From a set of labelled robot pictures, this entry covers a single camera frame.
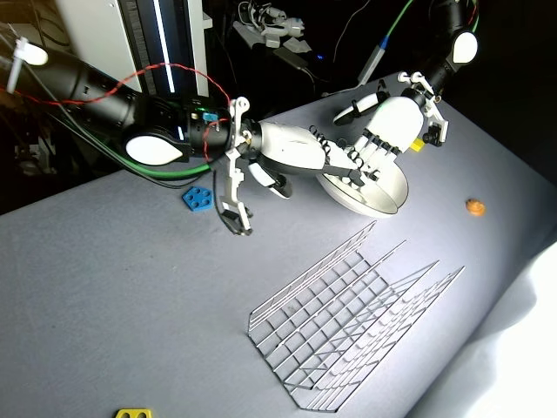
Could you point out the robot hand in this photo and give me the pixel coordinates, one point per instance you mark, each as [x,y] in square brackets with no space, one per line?
[291,146]
[398,122]

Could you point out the yellow rectangular toy brick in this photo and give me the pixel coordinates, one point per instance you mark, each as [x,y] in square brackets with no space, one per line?
[417,146]

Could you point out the white plastic device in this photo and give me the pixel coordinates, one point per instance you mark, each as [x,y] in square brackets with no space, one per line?
[270,28]

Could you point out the grey table cloth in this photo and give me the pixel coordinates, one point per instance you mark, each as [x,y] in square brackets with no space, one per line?
[130,283]

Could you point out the yellow block with holes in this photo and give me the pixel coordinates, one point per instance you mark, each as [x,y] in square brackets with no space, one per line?
[134,413]

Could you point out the blue pentagon block with holes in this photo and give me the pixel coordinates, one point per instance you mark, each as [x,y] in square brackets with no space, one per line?
[199,199]

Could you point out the orange toy bread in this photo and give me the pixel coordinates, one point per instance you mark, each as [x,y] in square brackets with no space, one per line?
[475,207]

